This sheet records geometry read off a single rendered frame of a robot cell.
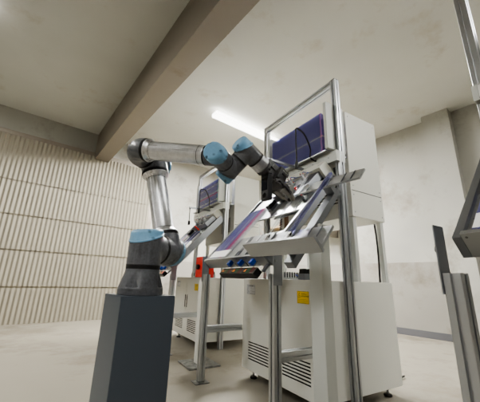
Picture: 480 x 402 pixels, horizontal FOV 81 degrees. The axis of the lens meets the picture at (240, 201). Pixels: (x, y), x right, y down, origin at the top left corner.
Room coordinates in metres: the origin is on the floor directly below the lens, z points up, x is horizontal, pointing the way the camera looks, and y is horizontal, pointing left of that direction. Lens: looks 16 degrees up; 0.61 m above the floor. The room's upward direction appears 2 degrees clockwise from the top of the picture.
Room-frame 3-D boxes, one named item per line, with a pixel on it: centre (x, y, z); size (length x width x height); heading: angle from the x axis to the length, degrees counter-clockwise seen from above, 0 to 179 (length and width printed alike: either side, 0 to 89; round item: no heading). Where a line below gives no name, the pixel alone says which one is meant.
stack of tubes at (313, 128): (1.82, -0.43, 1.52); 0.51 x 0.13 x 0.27; 31
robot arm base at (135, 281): (1.02, 0.34, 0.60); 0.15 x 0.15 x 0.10
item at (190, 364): (2.32, 0.27, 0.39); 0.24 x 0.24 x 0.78; 31
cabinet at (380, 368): (1.94, -0.50, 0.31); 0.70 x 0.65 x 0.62; 31
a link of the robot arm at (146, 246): (1.03, 0.33, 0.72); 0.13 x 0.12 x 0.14; 161
